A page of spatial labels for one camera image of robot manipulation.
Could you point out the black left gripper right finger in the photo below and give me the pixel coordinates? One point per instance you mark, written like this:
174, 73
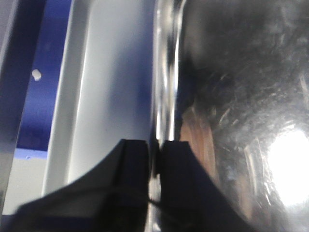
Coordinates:
190, 201

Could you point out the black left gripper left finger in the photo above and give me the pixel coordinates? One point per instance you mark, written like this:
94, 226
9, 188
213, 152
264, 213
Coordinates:
111, 197

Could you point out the silver metal tray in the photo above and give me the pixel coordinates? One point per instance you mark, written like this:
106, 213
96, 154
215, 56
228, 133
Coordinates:
231, 78

